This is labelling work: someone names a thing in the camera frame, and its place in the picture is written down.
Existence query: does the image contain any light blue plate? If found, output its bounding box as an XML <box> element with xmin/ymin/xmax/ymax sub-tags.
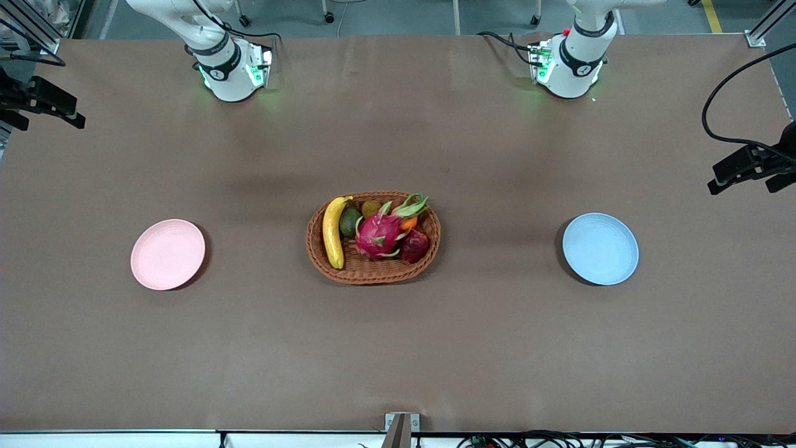
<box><xmin>562</xmin><ymin>213</ymin><xmax>640</xmax><ymax>286</ymax></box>

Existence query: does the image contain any dark red apple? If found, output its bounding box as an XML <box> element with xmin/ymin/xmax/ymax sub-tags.
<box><xmin>400</xmin><ymin>229</ymin><xmax>431</xmax><ymax>264</ymax></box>

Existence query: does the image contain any brown woven wicker basket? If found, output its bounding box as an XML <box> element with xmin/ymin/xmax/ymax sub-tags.
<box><xmin>305</xmin><ymin>191</ymin><xmax>442</xmax><ymax>285</ymax></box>

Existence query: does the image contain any tangled black cable bundle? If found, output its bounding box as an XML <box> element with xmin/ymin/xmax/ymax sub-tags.
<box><xmin>456</xmin><ymin>429</ymin><xmax>796</xmax><ymax>448</ymax></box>

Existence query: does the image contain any metal camera post bracket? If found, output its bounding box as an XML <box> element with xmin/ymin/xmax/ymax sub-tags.
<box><xmin>384</xmin><ymin>412</ymin><xmax>421</xmax><ymax>448</ymax></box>

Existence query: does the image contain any green avocado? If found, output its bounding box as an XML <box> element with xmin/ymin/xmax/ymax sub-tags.
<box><xmin>340</xmin><ymin>207</ymin><xmax>363</xmax><ymax>240</ymax></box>

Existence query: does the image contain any pink plate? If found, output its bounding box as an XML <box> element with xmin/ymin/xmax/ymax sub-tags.
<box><xmin>131</xmin><ymin>219</ymin><xmax>206</xmax><ymax>291</ymax></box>

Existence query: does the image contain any black left base cable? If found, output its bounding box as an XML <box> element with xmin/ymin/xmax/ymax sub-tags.
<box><xmin>476</xmin><ymin>30</ymin><xmax>537</xmax><ymax>67</ymax></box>

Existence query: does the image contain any yellow banana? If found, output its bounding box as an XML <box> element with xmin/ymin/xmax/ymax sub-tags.
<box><xmin>322</xmin><ymin>196</ymin><xmax>354</xmax><ymax>270</ymax></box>

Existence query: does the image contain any pink dragon fruit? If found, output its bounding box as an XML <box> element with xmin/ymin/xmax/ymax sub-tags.
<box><xmin>355</xmin><ymin>194</ymin><xmax>430</xmax><ymax>261</ymax></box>

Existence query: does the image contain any black right base cable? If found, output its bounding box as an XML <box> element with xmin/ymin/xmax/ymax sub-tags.
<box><xmin>192</xmin><ymin>0</ymin><xmax>284</xmax><ymax>45</ymax></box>

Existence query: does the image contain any black base cable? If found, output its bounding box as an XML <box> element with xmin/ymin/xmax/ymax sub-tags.
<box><xmin>192</xmin><ymin>0</ymin><xmax>284</xmax><ymax>45</ymax></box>
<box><xmin>476</xmin><ymin>30</ymin><xmax>537</xmax><ymax>67</ymax></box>

